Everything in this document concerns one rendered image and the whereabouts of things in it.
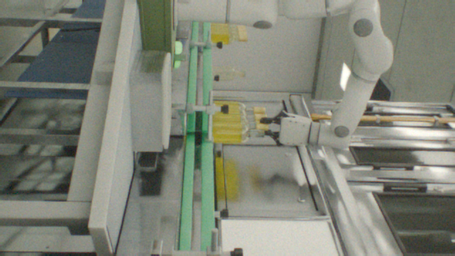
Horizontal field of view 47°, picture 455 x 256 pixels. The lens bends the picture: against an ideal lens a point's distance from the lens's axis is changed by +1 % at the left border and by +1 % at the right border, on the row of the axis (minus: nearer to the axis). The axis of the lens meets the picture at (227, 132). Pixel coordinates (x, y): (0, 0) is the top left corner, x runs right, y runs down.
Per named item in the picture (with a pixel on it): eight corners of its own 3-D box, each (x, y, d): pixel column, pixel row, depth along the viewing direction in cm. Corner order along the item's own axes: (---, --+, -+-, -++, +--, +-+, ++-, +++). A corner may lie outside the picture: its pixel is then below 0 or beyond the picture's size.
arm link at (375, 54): (329, 54, 163) (324, 75, 151) (357, -9, 151) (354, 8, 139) (378, 72, 162) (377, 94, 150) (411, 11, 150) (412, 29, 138)
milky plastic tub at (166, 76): (134, 152, 135) (167, 153, 136) (131, 72, 125) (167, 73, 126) (141, 122, 151) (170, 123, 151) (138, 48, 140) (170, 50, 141)
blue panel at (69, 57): (11, 146, 165) (146, 149, 167) (3, 95, 157) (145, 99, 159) (100, 14, 305) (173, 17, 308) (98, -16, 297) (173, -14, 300)
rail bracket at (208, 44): (188, 48, 204) (222, 50, 205) (188, 30, 201) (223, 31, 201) (188, 45, 208) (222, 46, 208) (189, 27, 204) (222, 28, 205)
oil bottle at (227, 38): (192, 43, 262) (247, 45, 264) (192, 33, 259) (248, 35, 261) (192, 40, 267) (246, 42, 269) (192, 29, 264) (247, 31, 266)
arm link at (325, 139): (356, 115, 163) (357, 101, 171) (322, 110, 165) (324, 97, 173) (348, 154, 172) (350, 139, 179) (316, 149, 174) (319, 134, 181)
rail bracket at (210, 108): (185, 142, 156) (227, 144, 157) (186, 91, 148) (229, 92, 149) (186, 137, 159) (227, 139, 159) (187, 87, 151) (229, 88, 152)
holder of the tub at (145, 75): (133, 168, 138) (162, 169, 138) (129, 72, 125) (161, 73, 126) (140, 138, 153) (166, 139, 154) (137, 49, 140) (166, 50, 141)
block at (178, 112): (162, 136, 155) (185, 137, 155) (162, 108, 150) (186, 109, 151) (163, 131, 158) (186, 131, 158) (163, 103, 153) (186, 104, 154)
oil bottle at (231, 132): (185, 143, 170) (249, 144, 172) (185, 127, 168) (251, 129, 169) (185, 134, 175) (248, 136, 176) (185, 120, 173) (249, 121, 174)
